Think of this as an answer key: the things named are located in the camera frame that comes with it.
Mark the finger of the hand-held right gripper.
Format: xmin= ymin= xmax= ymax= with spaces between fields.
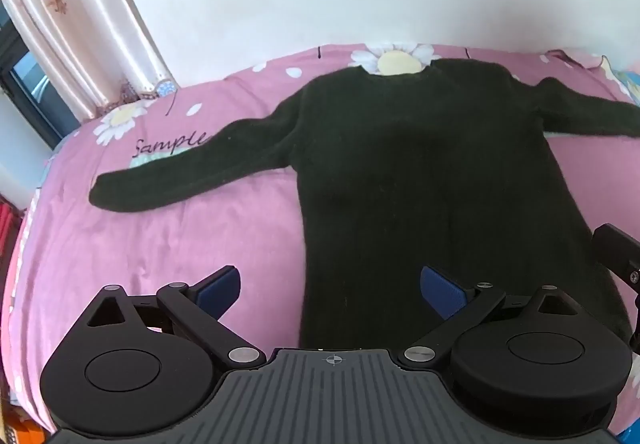
xmin=592 ymin=223 xmax=640 ymax=296

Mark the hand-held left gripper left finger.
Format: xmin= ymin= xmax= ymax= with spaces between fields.
xmin=87 ymin=265 xmax=266 ymax=369

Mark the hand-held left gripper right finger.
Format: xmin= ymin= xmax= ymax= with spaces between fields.
xmin=399 ymin=266 xmax=584 ymax=370

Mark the black knit sweater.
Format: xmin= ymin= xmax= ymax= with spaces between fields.
xmin=89 ymin=56 xmax=640 ymax=351

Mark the pink floral bedsheet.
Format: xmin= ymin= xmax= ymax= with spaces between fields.
xmin=0 ymin=42 xmax=640 ymax=435

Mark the red object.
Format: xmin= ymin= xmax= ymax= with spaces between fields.
xmin=0 ymin=196 xmax=24 ymax=275

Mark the orange object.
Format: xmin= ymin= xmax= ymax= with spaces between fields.
xmin=0 ymin=404 xmax=57 ymax=444

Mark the dark framed window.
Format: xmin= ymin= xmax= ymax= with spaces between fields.
xmin=0 ymin=4 xmax=67 ymax=151

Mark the pink patterned curtain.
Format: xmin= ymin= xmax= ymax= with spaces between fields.
xmin=0 ymin=0 xmax=177 ymax=125

